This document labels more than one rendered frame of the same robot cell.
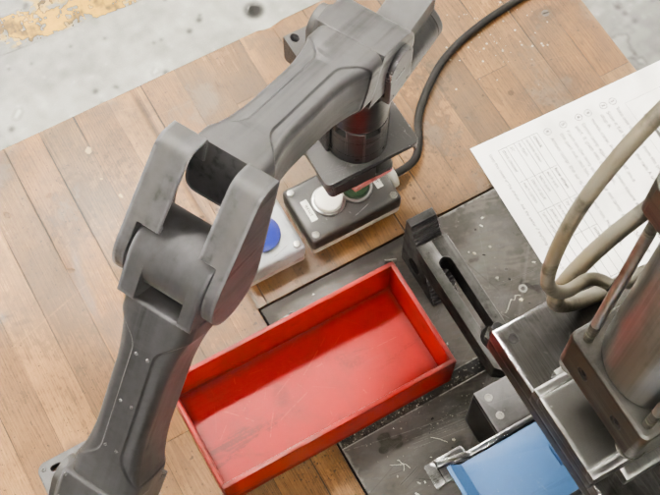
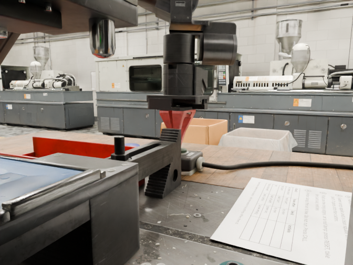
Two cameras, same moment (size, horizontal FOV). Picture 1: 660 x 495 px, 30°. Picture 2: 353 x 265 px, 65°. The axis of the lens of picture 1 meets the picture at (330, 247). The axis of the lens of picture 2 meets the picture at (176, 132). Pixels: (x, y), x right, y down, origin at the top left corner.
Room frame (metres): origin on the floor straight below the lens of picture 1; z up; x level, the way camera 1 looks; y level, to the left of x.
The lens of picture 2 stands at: (0.27, -0.44, 1.05)
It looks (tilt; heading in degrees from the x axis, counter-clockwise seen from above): 9 degrees down; 54
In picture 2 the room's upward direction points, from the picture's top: straight up
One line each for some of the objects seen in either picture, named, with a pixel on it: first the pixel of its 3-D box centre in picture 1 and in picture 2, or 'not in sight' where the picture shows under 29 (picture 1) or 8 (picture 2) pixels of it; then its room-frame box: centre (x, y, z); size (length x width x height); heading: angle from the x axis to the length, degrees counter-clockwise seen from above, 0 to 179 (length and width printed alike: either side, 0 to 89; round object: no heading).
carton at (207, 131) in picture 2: not in sight; (194, 149); (2.01, 1.68, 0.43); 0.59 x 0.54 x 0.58; 26
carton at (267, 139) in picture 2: not in sight; (258, 159); (2.34, 1.14, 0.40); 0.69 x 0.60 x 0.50; 26
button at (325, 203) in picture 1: (328, 201); not in sight; (0.56, 0.00, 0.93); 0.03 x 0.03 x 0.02
